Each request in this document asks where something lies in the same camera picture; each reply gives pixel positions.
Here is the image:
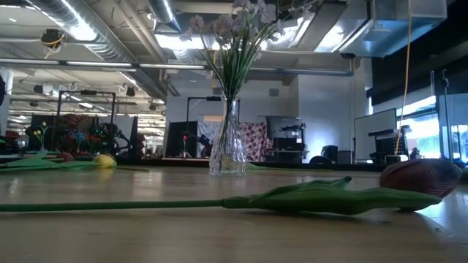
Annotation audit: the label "tall faceted clear glass vase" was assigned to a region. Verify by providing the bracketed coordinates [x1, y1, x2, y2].
[208, 97, 247, 176]

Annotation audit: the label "pale pink flower bunch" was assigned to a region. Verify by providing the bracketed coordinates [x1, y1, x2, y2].
[178, 0, 289, 173]

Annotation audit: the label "dark red artificial tulip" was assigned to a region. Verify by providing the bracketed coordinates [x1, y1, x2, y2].
[0, 159, 464, 216]
[5, 150, 75, 169]

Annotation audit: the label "small yellow flowers in vase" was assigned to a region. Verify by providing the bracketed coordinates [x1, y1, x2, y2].
[33, 121, 49, 151]

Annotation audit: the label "white patterned cloth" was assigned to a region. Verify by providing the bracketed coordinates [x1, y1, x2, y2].
[197, 115, 222, 158]

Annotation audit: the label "dark equipment shelf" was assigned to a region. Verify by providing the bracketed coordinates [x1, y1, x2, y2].
[265, 115, 307, 164]

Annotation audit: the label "black upright panel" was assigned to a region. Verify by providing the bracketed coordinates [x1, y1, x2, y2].
[166, 121, 199, 159]

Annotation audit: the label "black office chair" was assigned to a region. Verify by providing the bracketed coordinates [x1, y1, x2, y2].
[309, 145, 339, 166]

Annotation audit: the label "bright ceiling light panel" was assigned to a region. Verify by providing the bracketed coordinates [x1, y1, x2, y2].
[155, 34, 220, 51]

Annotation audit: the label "white whiteboard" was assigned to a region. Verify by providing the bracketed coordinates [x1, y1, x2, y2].
[353, 107, 398, 161]

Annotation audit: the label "black desk equipment stand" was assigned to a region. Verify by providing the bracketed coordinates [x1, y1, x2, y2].
[368, 126, 411, 164]

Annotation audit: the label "dark red patterned cloth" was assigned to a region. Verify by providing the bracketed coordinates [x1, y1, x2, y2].
[60, 113, 96, 147]

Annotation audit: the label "black tripod stand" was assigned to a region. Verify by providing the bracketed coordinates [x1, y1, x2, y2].
[439, 68, 455, 164]

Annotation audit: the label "black gantry frame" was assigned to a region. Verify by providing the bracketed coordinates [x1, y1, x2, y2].
[186, 95, 241, 123]
[56, 89, 117, 150]

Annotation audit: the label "narrow silver spiral duct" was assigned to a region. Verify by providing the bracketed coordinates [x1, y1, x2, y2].
[148, 0, 182, 33]

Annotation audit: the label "wide silver spiral duct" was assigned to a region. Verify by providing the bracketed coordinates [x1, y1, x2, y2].
[25, 0, 138, 63]

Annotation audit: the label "white cable spool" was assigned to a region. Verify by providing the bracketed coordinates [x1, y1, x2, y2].
[385, 153, 410, 165]

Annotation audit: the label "rectangular silver air duct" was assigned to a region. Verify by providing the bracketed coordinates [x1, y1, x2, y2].
[338, 0, 448, 58]

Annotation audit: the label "yellow hanging cable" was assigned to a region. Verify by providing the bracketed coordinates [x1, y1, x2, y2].
[393, 0, 414, 156]

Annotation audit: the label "black yellow ceiling cable reel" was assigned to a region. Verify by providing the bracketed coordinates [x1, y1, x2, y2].
[39, 28, 67, 60]

